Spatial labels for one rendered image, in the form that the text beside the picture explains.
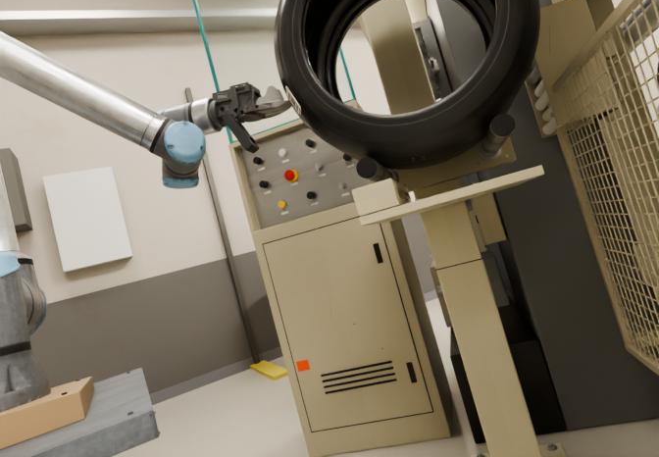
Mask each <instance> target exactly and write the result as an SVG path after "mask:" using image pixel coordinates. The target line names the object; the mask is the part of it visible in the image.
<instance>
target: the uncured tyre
mask: <svg viewBox="0 0 659 457"><path fill-rule="evenodd" d="M379 1H380V0H279V5H278V10H277V15H276V21H275V31H274V48H275V57H276V63H277V68H278V72H279V78H280V81H281V84H282V87H283V90H284V92H285V94H286V89H285V87H286V86H287V88H288V89H289V91H290V92H291V94H292V95H293V97H294V98H295V100H296V101H297V103H298V104H299V106H300V107H301V116H299V114H298V113H297V111H296V109H295V108H294V106H293V105H292V103H291V102H290V100H289V99H288V100H289V102H290V104H291V106H292V108H293V109H294V111H295V112H296V114H297V115H298V116H299V118H300V119H301V120H302V121H303V123H304V124H305V125H306V126H307V127H308V128H309V129H310V130H311V131H312V132H313V133H314V134H316V135H317V136H318V137H319V138H321V139H322V140H323V141H325V142H326V143H328V144H329V145H331V146H333V147H335V148H336V149H338V150H340V151H342V152H343V153H345V154H347V155H349V156H350V157H352V158H354V159H356V160H359V161H360V160H361V159H363V158H367V157H368V158H372V159H374V160H375V161H377V162H378V163H379V164H381V165H382V166H384V167H385V168H387V169H396V170H402V169H401V168H400V167H402V168H403V169H404V170H409V169H419V168H424V167H429V166H433V165H436V164H439V163H442V162H445V161H448V160H450V159H452V158H454V157H456V156H458V155H460V154H462V153H464V152H466V151H467V150H469V149H470V148H472V147H473V146H475V145H476V144H477V143H479V142H480V141H481V140H483V139H484V137H485V135H486V133H487V130H488V128H489V126H490V124H491V121H492V120H493V119H494V118H495V117H496V116H497V115H500V114H506V113H507V111H508V110H509V108H510V107H511V105H512V103H513V101H514V99H515V98H516V96H517V94H518V92H519V90H520V88H521V87H522V85H523V83H524V81H525V79H526V77H527V75H528V73H529V71H530V68H531V66H532V61H533V58H534V55H535V51H536V47H537V43H538V38H539V30H540V4H539V0H452V1H454V2H456V3H457V4H459V5H460V6H461V7H462V8H464V9H465V10H466V11H467V12H468V13H469V15H470V16H471V17H472V18H473V20H474V21H475V23H476V24H477V26H478V28H479V30H480V32H481V34H482V40H483V43H484V49H485V54H484V56H483V58H482V60H481V62H480V64H479V65H478V66H477V68H476V69H475V70H474V72H473V73H472V74H471V75H470V76H469V78H468V79H467V80H466V81H465V82H464V83H463V84H462V85H461V86H459V87H458V88H457V89H456V90H455V91H453V92H452V93H451V94H449V95H448V96H446V97H445V98H443V99H442V100H440V101H438V102H436V103H434V104H432V105H430V106H428V107H426V108H424V109H421V110H417V111H414V112H410V113H405V114H397V115H380V114H372V113H368V112H364V111H360V110H357V109H355V108H352V107H350V106H348V105H346V104H344V103H343V100H342V98H341V96H340V93H339V90H338V85H337V79H336V63H337V57H338V52H339V49H340V46H341V43H342V41H343V39H344V37H345V35H346V33H347V31H348V29H350V27H351V26H352V25H353V23H354V22H355V21H356V20H357V19H358V18H359V17H360V16H361V15H362V14H363V13H364V12H365V11H366V10H367V9H369V8H370V7H371V6H373V5H374V4H376V3H377V2H379ZM427 154H428V159H426V160H421V161H416V162H410V161H409V158H412V157H418V156H423V155H427Z"/></svg>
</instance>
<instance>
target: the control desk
mask: <svg viewBox="0 0 659 457"><path fill-rule="evenodd" d="M252 137H253V138H254V139H255V141H256V143H257V144H258V146H259V150H257V151H256V152H255V153H254V154H253V153H250V152H248V151H246V150H244V149H243V148H242V146H241V144H240V143H239V141H237V142H235V143H232V144H229V145H228V148H229V152H230V156H231V158H232V162H233V166H234V170H235V174H236V178H237V182H238V186H239V189H240V193H241V197H242V201H243V205H244V209H245V213H246V216H247V220H248V224H249V227H250V231H251V232H252V237H253V241H254V245H255V249H256V253H257V257H258V261H259V264H260V268H261V272H262V276H263V280H264V284H265V288H266V290H267V294H268V298H269V302H270V306H271V310H272V314H273V317H274V321H275V325H276V329H277V333H278V337H279V343H280V347H281V351H282V355H283V359H284V363H285V366H286V370H287V373H288V377H289V381H290V385H291V389H292V393H293V397H294V400H295V404H296V408H297V412H298V416H299V420H300V424H301V427H302V430H303V434H304V438H305V442H306V446H307V450H308V453H309V457H322V456H329V455H334V454H341V453H347V452H354V451H361V450H367V449H374V448H381V447H387V446H393V445H399V444H406V443H413V442H419V441H426V440H432V439H439V438H446V437H450V436H451V390H450V386H449V383H448V379H447V376H446V373H445V370H444V366H443V363H442V359H441V356H440V353H439V349H438V346H437V342H436V339H435V335H434V332H433V328H432V325H431V319H430V315H429V312H428V308H427V305H426V301H425V298H424V294H423V292H422V288H421V285H420V281H419V278H418V275H417V271H416V268H415V264H414V261H413V257H412V254H411V250H410V247H409V243H408V240H407V236H406V233H405V229H404V227H403V223H402V220H401V219H398V220H394V221H391V222H387V223H381V224H374V225H366V226H361V223H360V220H359V218H360V216H359V215H358V212H357V209H356V205H355V201H354V198H353V194H352V190H353V189H356V188H359V187H362V186H366V185H369V184H368V180H367V179H365V178H361V177H360V176H359V175H358V173H357V170H356V167H357V164H358V162H359V160H356V159H354V158H352V157H350V156H349V155H347V154H345V153H343V152H342V151H340V150H338V149H336V148H335V147H333V146H331V145H329V144H328V143H326V142H325V141H323V140H322V139H321V138H319V137H318V136H317V135H316V134H314V133H313V132H312V131H311V130H310V129H309V128H308V127H307V126H306V125H305V124H304V123H303V121H302V120H301V119H300V120H297V121H295V122H292V123H289V124H286V125H283V126H281V127H276V128H273V129H270V130H268V131H265V132H262V133H259V134H256V135H254V136H252ZM302 360H308V363H309V367H310V370H306V371H301V372H298V368H297V365H296V362H298V361H302Z"/></svg>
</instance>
